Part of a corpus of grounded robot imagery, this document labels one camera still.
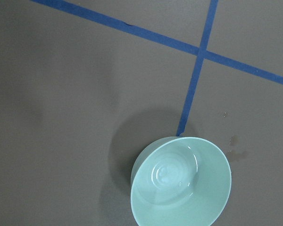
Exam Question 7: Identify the mint green bowl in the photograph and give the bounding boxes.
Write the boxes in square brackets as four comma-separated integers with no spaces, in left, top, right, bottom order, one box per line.
[130,137,232,226]

